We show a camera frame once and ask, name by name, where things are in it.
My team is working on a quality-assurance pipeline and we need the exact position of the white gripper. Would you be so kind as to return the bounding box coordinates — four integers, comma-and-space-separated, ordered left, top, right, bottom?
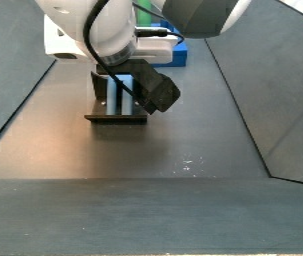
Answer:
44, 16, 178, 64

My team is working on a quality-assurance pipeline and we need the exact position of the light blue square-circle object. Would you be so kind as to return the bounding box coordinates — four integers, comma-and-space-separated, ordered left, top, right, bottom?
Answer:
106, 78, 134, 115

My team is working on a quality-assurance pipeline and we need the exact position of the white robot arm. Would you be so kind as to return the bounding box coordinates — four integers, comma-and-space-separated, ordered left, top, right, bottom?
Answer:
35, 0, 253, 66

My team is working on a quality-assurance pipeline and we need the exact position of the blue foam fixture block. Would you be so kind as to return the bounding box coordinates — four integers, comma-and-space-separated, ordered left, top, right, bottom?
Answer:
151, 21, 187, 67

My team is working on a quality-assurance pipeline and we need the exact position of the green cylinder peg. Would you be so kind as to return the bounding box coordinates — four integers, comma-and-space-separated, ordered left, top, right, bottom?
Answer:
137, 0, 151, 27

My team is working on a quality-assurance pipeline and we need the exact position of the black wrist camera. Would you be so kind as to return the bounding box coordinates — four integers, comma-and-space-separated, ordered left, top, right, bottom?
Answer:
98, 59, 181, 114

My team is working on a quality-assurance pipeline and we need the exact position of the black camera cable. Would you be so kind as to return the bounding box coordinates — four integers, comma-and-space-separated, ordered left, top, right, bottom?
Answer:
82, 0, 186, 108

